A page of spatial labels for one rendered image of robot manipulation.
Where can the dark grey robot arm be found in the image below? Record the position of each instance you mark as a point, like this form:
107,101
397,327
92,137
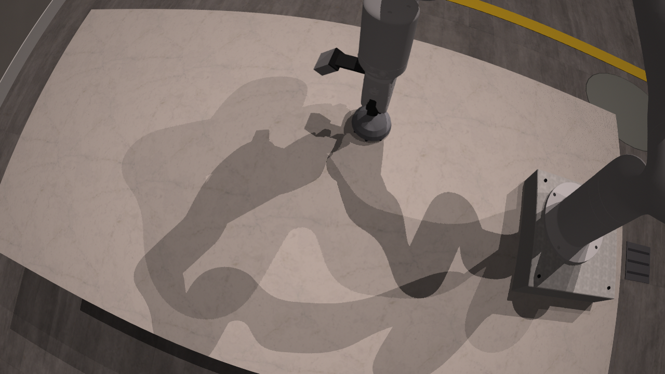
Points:
614,196

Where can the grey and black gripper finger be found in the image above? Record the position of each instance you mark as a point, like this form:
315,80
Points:
371,108

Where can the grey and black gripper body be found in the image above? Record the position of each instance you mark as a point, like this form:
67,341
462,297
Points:
377,89

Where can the grey desk bell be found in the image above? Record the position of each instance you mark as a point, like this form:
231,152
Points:
371,128

